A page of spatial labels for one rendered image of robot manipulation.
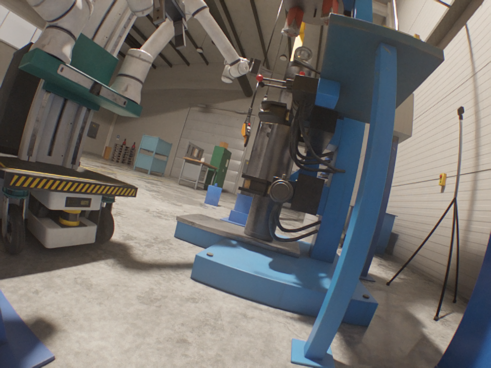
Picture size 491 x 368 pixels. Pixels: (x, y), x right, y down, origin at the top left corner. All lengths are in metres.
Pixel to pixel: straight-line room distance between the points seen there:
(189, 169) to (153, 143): 2.36
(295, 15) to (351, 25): 1.56
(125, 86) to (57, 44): 0.44
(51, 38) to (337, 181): 1.65
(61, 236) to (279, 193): 0.95
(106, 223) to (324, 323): 0.98
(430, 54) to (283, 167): 1.12
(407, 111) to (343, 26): 1.38
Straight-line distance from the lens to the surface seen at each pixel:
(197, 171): 7.45
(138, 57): 1.26
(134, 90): 1.21
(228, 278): 1.01
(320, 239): 1.55
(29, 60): 0.93
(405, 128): 2.02
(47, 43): 0.98
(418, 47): 0.86
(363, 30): 0.81
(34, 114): 1.15
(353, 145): 1.62
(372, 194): 0.64
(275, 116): 1.40
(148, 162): 9.26
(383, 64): 0.79
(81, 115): 1.26
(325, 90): 1.07
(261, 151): 2.94
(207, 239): 1.55
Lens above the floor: 0.45
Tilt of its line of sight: 1 degrees up
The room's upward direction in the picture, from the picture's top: 15 degrees clockwise
